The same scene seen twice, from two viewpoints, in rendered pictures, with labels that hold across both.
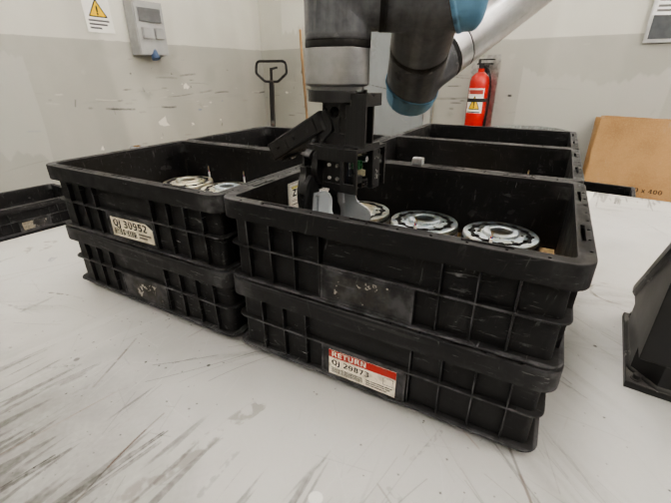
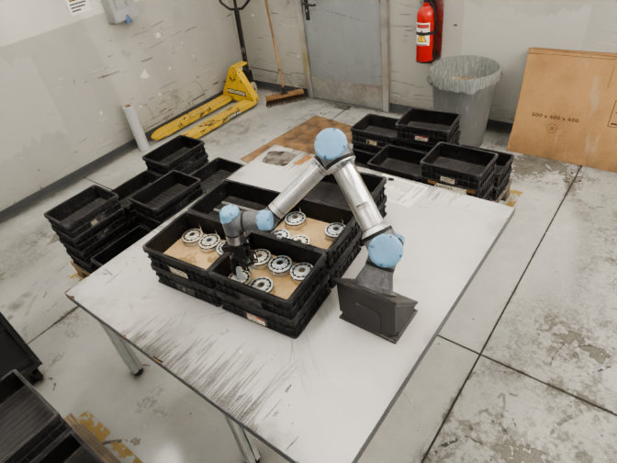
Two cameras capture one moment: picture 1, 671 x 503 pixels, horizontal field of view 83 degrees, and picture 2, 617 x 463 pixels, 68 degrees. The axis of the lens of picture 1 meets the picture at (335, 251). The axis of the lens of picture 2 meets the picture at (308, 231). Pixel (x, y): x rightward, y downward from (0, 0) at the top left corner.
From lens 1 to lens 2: 148 cm
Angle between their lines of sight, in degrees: 15
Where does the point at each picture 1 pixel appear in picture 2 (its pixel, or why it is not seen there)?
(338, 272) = (242, 295)
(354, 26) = (236, 233)
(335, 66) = (233, 242)
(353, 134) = (242, 254)
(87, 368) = (174, 321)
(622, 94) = (550, 27)
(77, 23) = (61, 12)
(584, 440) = (315, 334)
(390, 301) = (256, 303)
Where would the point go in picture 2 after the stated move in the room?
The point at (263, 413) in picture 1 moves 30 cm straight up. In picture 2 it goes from (229, 332) to (209, 280)
